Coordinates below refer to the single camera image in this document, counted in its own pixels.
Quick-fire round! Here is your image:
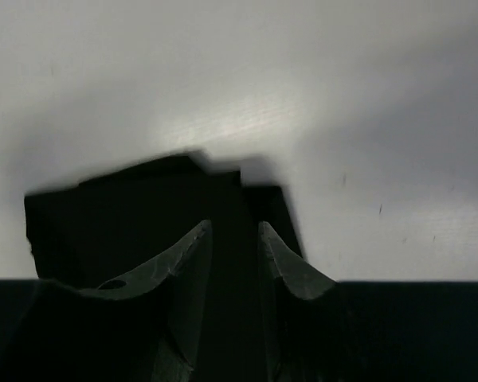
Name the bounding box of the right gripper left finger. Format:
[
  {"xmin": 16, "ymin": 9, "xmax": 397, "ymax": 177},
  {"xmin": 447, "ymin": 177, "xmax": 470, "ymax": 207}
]
[{"xmin": 0, "ymin": 220, "xmax": 212, "ymax": 381}]

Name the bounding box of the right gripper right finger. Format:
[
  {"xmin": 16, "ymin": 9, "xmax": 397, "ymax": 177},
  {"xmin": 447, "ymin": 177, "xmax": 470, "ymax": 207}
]
[{"xmin": 258, "ymin": 222, "xmax": 478, "ymax": 381}]

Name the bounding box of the black long sleeve shirt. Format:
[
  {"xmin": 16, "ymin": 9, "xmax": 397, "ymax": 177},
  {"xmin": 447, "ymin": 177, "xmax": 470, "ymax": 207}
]
[{"xmin": 24, "ymin": 152, "xmax": 300, "ymax": 381}]

